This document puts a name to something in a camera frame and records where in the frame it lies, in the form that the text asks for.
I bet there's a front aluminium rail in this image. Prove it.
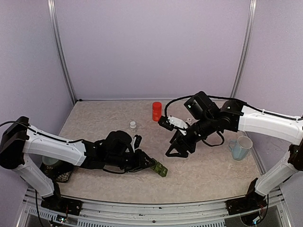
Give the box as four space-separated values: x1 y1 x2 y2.
22 189 291 227

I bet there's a green ceramic bowl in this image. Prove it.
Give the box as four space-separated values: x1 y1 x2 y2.
42 156 60 167

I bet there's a red cylindrical can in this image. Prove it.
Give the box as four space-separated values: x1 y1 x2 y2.
152 102 162 122

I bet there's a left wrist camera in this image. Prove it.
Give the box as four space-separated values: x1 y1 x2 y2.
132 134 142 150

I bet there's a light blue mug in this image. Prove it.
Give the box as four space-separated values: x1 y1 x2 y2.
228 136 253 161

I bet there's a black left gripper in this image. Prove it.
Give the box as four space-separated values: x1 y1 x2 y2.
107 148 155 173

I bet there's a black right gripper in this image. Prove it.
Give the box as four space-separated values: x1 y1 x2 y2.
165 114 216 158

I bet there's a right aluminium frame post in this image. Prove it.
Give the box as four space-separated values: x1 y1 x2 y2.
230 0 257 98

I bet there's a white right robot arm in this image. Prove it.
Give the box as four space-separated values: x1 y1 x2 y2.
158 91 303 210

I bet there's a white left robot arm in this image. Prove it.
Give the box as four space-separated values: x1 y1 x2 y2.
0 116 156 210

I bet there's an aluminium frame post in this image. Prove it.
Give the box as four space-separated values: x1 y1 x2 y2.
47 0 77 105
230 0 257 98

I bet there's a left aluminium frame post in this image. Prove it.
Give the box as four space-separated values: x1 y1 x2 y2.
47 0 77 105

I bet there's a small white pill bottle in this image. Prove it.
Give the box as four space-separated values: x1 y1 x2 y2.
130 121 137 131

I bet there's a black square tray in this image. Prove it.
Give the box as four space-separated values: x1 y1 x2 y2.
40 161 74 183

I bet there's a green pill organizer box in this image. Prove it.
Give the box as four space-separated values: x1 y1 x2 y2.
152 161 168 177

